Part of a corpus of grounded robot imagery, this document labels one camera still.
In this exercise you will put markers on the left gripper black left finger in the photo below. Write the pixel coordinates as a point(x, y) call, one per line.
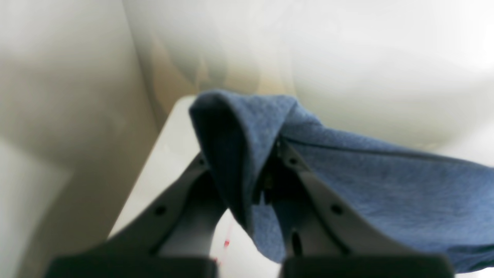
point(171, 238)

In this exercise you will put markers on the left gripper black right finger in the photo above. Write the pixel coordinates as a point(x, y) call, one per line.
point(324, 237)

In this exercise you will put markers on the dark blue printed T-shirt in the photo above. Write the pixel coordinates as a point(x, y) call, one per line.
point(428, 202)

